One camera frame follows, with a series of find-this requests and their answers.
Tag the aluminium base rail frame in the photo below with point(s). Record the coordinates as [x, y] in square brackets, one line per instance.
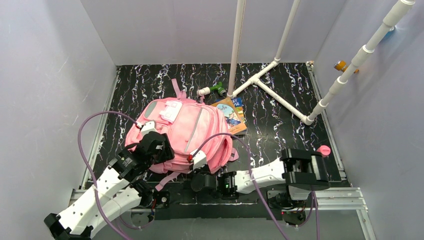
[271, 128]

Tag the pink round cap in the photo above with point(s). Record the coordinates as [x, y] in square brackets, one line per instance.
[324, 150]

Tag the pink student backpack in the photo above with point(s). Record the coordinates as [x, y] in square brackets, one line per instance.
[194, 129]

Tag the orange yellow wall knob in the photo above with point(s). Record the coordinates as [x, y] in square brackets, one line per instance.
[341, 66]

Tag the blue storey house book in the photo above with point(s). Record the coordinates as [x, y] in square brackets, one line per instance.
[233, 115]

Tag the green white pipe fitting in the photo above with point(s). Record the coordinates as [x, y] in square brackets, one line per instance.
[215, 88]

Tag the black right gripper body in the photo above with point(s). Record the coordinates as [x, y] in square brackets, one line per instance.
[199, 180]

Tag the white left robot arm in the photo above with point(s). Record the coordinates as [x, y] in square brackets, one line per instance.
[117, 190]

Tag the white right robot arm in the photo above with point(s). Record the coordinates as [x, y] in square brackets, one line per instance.
[301, 171]

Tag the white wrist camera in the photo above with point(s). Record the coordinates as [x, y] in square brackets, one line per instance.
[145, 128]
[197, 160]

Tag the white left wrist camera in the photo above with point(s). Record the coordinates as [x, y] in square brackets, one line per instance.
[145, 128]

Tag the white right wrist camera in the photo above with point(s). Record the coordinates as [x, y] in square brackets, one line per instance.
[197, 160]

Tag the orange Othello book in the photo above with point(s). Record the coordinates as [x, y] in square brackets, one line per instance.
[238, 130]

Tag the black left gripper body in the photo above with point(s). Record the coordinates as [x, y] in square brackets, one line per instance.
[158, 147]

